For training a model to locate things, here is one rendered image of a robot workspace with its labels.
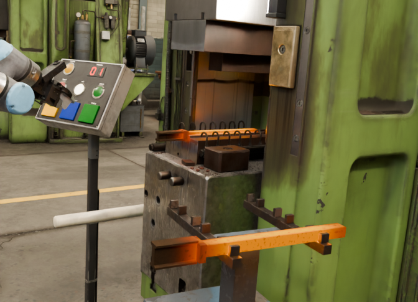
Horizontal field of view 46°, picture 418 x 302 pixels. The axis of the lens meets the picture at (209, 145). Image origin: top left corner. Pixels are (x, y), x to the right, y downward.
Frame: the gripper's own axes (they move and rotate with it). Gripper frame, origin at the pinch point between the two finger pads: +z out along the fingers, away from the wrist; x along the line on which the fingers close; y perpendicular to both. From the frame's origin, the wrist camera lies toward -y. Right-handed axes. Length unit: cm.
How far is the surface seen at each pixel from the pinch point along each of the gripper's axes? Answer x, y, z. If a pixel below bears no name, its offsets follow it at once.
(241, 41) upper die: 59, -28, 1
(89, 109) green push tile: -0.3, -0.8, 10.2
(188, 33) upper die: 45, -25, -8
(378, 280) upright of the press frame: 108, 27, 54
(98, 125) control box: 6.3, 4.5, 11.0
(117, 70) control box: 4.9, -18.7, 10.9
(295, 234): 102, 32, -28
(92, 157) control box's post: -8.3, 12.4, 30.7
